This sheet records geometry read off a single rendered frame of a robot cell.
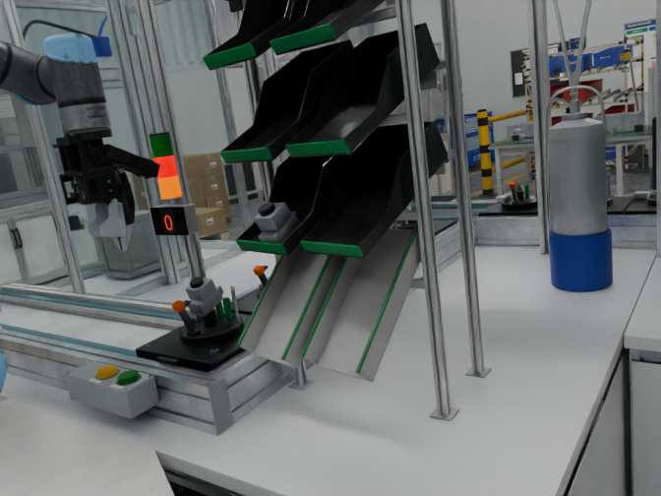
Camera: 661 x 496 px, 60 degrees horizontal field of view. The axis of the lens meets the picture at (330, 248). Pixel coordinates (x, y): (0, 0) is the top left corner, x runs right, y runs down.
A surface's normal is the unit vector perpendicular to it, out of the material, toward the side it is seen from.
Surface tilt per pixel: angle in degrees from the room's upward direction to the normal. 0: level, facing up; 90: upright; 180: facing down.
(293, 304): 45
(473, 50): 90
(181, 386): 90
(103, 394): 90
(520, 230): 90
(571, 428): 0
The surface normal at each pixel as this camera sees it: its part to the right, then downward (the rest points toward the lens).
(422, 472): -0.14, -0.96
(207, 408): -0.56, 0.27
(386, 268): -0.58, -0.50
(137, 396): 0.82, 0.02
